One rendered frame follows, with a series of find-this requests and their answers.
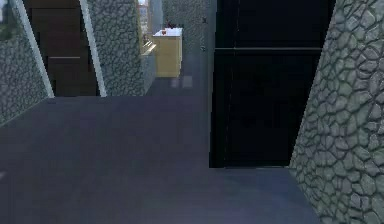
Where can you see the grey open room door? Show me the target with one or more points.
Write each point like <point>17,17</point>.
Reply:
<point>203,66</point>

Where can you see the light wooden cabinet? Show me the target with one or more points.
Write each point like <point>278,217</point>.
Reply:
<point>169,55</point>

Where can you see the black room door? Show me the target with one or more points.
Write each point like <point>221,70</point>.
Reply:
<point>266,100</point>

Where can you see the dark brown room door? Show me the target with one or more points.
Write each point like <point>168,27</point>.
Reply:
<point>66,50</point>

